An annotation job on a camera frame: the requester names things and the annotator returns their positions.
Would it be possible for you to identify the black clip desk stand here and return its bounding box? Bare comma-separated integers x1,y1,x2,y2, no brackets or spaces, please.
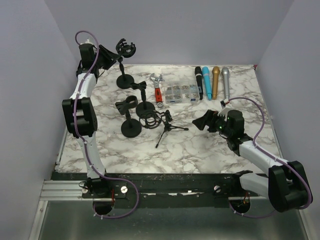
129,81,155,117

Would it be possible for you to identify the gold microphone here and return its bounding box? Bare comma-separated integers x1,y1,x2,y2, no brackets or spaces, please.
212,66,220,100

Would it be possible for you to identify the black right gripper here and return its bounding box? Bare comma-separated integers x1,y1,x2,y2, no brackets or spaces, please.
193,108,233,137

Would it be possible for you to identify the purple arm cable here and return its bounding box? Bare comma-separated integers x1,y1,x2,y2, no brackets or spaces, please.
226,96,314,210
71,30,108,181

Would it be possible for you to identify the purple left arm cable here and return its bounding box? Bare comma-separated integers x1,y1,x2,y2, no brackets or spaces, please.
71,30,108,181

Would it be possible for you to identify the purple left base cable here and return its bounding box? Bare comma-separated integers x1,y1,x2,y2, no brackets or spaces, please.
92,176,140,221

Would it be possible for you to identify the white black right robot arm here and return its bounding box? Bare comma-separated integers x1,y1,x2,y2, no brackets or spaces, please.
192,109,313,213

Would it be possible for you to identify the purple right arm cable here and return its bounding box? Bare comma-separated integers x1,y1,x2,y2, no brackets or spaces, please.
226,96,314,210

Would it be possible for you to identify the grey microphone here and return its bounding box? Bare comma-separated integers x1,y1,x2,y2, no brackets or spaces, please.
221,67,230,102

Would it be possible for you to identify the blue microphone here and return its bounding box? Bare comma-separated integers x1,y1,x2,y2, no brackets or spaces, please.
202,66,213,100

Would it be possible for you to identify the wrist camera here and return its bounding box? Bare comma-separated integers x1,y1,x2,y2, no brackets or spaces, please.
218,98,230,118
84,37,95,45

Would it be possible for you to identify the clear plastic screw box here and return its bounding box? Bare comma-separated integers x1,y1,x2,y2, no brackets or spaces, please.
161,66,200,105

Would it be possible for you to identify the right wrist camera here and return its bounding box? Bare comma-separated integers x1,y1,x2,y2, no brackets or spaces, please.
218,98,230,118

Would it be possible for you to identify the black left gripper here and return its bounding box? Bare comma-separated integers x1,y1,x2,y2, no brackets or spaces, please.
93,46,119,71

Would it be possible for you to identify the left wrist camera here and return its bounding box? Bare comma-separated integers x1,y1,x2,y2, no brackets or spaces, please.
84,37,95,45

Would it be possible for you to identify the black tripod shock-mount stand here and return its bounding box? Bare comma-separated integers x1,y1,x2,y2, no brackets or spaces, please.
139,110,189,149

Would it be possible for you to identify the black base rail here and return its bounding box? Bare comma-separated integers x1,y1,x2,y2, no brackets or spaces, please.
43,172,261,213

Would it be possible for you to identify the tall black shock-mount stand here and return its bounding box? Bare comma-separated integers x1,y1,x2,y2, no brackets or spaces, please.
115,38,136,90

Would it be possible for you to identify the red handled adjustable wrench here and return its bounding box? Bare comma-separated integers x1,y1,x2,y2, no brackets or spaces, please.
150,73,163,108

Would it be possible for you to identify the black microphone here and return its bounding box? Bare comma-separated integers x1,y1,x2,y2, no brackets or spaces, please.
194,66,204,100

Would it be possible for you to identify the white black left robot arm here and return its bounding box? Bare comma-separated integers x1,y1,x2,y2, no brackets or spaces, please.
62,43,116,198

